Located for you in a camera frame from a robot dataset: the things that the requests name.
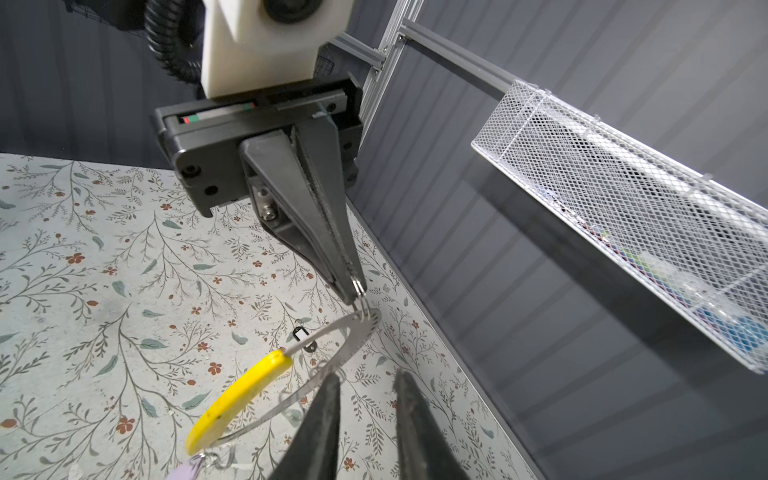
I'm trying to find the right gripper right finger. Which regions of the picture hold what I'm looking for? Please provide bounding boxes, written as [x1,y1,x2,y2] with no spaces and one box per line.
[394,371,469,480]

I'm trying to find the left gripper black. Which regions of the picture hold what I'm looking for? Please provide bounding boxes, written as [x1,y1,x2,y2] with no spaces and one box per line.
[152,75,366,305]

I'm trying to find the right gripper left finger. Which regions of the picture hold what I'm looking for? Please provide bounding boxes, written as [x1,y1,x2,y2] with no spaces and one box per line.
[270,374,341,480]

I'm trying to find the brass key purple tag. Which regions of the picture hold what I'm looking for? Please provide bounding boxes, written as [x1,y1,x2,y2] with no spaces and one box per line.
[166,449,236,480]

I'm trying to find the black key tag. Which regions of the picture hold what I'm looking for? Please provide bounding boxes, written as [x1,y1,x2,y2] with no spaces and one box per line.
[292,326,317,353]

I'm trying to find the items inside white basket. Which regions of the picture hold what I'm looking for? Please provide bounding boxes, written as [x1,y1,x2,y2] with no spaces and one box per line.
[537,188,767,373]

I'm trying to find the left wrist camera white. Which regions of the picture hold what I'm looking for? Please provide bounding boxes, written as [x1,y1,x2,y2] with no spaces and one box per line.
[201,1,353,99]

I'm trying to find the aluminium frame crossbar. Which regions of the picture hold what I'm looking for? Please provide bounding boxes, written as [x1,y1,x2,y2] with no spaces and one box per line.
[329,20,522,95]

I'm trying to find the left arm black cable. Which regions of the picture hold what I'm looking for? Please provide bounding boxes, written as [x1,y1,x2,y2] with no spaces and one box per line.
[143,0,205,85]

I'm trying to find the white wire mesh basket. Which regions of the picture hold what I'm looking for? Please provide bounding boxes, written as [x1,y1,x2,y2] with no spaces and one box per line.
[471,81,767,374]

